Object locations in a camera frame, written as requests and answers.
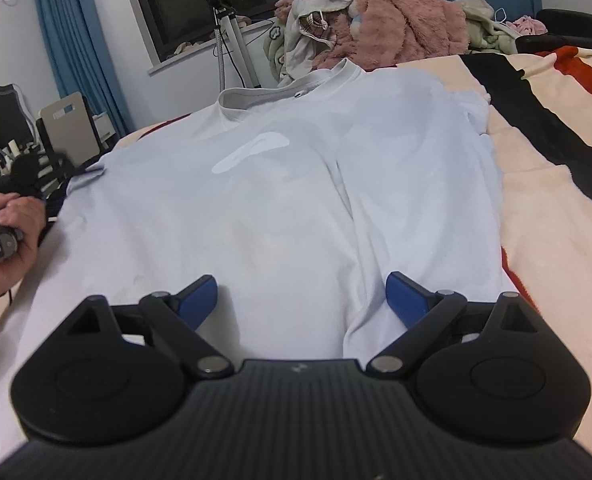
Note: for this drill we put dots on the striped fleece blanket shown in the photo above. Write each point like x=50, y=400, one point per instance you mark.
x=551, y=235

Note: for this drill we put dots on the beige crumpled cloth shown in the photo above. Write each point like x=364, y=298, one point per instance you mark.
x=301, y=35

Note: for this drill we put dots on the light blue t-shirt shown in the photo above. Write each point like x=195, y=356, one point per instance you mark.
x=276, y=210

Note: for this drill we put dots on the white folding chair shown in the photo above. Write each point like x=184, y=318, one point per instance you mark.
x=68, y=125

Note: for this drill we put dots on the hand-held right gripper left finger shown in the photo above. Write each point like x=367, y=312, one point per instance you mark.
x=198, y=300

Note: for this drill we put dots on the black armchair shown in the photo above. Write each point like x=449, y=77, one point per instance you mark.
x=571, y=22

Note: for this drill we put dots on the white garment steamer stand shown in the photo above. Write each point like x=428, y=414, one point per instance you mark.
x=236, y=35

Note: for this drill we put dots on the small pink cloth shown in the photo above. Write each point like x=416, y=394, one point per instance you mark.
x=525, y=24

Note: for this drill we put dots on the person's left hand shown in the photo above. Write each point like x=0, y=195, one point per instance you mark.
x=26, y=215

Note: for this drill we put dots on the black chair with white trim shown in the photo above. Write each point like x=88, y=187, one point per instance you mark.
x=3, y=120

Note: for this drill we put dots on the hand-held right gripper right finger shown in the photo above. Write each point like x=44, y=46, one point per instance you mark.
x=403, y=300

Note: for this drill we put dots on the white window sill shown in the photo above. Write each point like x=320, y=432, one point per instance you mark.
x=196, y=57

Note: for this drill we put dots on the pile of clothes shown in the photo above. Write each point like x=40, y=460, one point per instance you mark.
x=401, y=15

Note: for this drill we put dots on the green printed cloth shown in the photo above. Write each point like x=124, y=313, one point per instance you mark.
x=275, y=45

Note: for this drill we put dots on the pale green white cloth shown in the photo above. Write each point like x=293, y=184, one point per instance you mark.
x=486, y=25

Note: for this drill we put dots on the dark window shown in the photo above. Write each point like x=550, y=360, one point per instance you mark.
x=176, y=0

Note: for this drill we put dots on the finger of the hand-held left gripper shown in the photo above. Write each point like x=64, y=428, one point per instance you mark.
x=73, y=170

